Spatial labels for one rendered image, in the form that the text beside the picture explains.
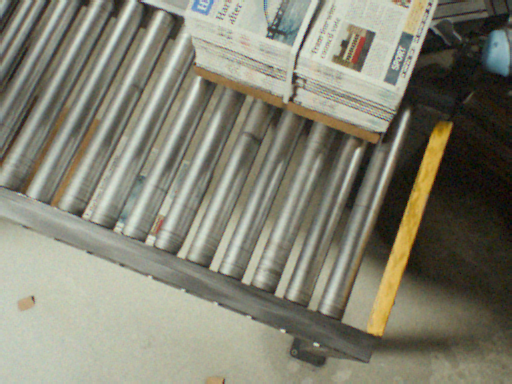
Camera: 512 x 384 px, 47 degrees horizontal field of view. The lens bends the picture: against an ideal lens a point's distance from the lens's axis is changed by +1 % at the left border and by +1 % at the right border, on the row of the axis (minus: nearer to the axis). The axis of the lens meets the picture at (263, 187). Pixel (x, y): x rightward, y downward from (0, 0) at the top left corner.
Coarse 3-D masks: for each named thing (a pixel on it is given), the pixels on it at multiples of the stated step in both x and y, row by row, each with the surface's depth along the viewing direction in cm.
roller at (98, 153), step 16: (160, 16) 120; (144, 32) 120; (160, 32) 119; (144, 48) 118; (160, 48) 120; (128, 64) 118; (144, 64) 117; (128, 80) 116; (144, 80) 118; (112, 96) 117; (128, 96) 116; (112, 112) 114; (128, 112) 116; (96, 128) 115; (112, 128) 114; (96, 144) 113; (112, 144) 114; (80, 160) 113; (96, 160) 112; (80, 176) 111; (96, 176) 112; (64, 192) 111; (80, 192) 110; (64, 208) 109; (80, 208) 110
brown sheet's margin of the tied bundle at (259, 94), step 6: (198, 72) 114; (204, 72) 113; (210, 72) 112; (210, 78) 114; (216, 78) 113; (222, 78) 112; (222, 84) 115; (228, 84) 114; (234, 84) 112; (240, 84) 111; (240, 90) 114; (246, 90) 113; (252, 90) 112; (258, 90) 111; (252, 96) 115; (258, 96) 114; (264, 96) 113; (270, 96) 112; (270, 102) 114
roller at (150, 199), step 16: (192, 80) 118; (208, 80) 117; (192, 96) 116; (208, 96) 117; (176, 112) 116; (192, 112) 115; (176, 128) 114; (192, 128) 115; (176, 144) 113; (160, 160) 112; (176, 160) 113; (160, 176) 111; (144, 192) 111; (160, 192) 111; (144, 208) 110; (160, 208) 112; (128, 224) 109; (144, 224) 109; (144, 240) 110
